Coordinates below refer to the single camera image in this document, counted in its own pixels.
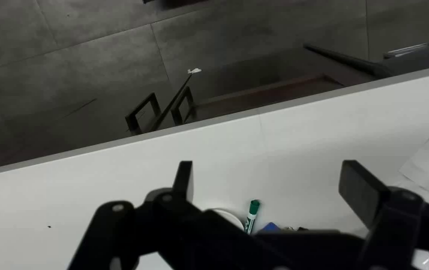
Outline green capped marker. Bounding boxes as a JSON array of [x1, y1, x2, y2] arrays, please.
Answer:
[[244, 200, 262, 235]]

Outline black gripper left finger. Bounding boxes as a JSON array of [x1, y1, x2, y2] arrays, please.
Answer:
[[173, 161, 194, 200]]

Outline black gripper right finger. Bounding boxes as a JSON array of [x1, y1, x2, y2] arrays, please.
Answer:
[[340, 161, 389, 229]]

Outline small white plate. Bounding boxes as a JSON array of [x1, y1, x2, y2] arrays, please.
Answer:
[[211, 209, 245, 232]]

